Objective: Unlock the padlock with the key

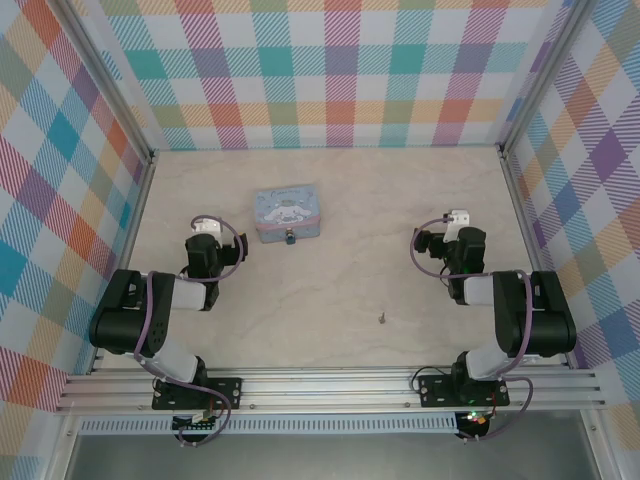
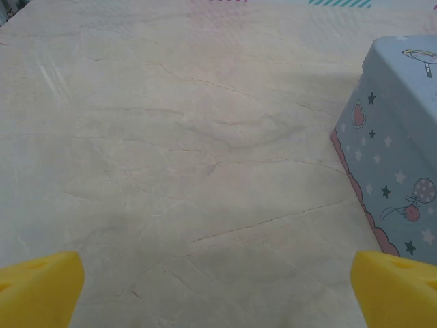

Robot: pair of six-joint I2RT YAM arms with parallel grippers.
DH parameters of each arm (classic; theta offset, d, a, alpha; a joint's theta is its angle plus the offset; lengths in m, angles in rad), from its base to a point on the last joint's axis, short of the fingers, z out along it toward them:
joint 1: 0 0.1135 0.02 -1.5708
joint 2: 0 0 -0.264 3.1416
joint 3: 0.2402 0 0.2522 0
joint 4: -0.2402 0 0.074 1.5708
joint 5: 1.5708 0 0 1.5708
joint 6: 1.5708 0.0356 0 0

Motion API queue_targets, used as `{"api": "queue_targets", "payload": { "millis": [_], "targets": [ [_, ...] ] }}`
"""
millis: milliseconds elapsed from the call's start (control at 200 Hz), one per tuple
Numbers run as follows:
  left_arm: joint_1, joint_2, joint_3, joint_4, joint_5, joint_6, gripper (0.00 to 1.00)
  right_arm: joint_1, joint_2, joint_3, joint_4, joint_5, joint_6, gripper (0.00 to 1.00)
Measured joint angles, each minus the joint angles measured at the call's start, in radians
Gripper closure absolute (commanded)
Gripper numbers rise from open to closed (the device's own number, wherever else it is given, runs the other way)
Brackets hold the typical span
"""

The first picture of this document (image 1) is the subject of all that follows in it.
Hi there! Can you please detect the blue cartoon dog tin box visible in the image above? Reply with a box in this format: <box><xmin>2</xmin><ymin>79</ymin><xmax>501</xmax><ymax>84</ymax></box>
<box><xmin>253</xmin><ymin>183</ymin><xmax>324</xmax><ymax>246</ymax></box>

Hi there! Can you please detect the circuit board with lit leds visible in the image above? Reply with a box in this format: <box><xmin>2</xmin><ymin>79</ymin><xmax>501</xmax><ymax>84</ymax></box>
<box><xmin>458</xmin><ymin>409</ymin><xmax>492</xmax><ymax>430</ymax></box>

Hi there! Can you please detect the small green circuit board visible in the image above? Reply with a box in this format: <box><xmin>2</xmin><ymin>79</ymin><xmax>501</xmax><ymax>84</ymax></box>
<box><xmin>171</xmin><ymin>414</ymin><xmax>220</xmax><ymax>432</ymax></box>

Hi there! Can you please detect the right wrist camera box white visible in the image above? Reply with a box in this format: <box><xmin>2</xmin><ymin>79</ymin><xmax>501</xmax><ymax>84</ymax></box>
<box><xmin>443</xmin><ymin>208</ymin><xmax>473</xmax><ymax>242</ymax></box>

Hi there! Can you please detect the aluminium table side rail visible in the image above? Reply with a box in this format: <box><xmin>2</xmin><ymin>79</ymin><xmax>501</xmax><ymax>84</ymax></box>
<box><xmin>497</xmin><ymin>145</ymin><xmax>577</xmax><ymax>369</ymax></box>
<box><xmin>88</xmin><ymin>152</ymin><xmax>158</xmax><ymax>375</ymax></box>

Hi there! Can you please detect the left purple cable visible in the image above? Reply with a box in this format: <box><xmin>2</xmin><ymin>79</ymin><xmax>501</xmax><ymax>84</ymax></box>
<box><xmin>132</xmin><ymin>214</ymin><xmax>250</xmax><ymax>449</ymax></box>

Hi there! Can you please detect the purple cable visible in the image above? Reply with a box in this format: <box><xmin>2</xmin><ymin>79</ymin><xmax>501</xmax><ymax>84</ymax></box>
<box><xmin>132</xmin><ymin>214</ymin><xmax>250</xmax><ymax>449</ymax></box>
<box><xmin>410</xmin><ymin>216</ymin><xmax>535</xmax><ymax>444</ymax></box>

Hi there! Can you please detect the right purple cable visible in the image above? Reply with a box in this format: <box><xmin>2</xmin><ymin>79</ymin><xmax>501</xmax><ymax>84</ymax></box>
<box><xmin>410</xmin><ymin>216</ymin><xmax>535</xmax><ymax>444</ymax></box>

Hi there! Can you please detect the wide aluminium base rail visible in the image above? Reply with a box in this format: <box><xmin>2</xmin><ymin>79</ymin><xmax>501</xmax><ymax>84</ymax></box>
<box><xmin>53</xmin><ymin>367</ymin><xmax>607</xmax><ymax>415</ymax></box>

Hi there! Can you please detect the white slotted cable duct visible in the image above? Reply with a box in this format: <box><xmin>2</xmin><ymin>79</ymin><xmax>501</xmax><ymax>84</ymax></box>
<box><xmin>78</xmin><ymin>417</ymin><xmax>459</xmax><ymax>436</ymax></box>

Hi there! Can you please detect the aluminium frame upright post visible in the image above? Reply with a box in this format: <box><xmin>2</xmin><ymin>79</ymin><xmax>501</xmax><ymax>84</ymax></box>
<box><xmin>58</xmin><ymin>0</ymin><xmax>155</xmax><ymax>162</ymax></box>
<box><xmin>496</xmin><ymin>0</ymin><xmax>587</xmax><ymax>151</ymax></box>

